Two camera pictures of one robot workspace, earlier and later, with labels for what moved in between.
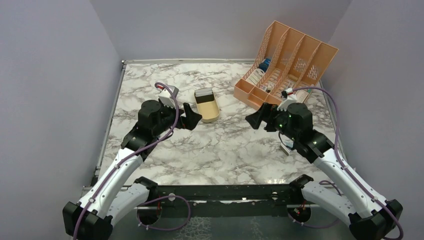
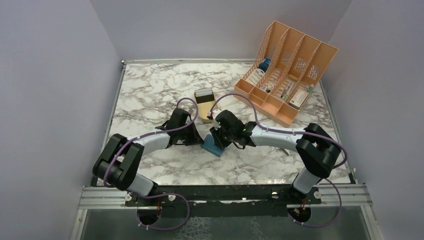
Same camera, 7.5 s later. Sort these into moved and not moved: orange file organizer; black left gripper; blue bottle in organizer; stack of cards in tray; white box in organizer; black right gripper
Moved: black left gripper; black right gripper
Not moved: orange file organizer; stack of cards in tray; white box in organizer; blue bottle in organizer
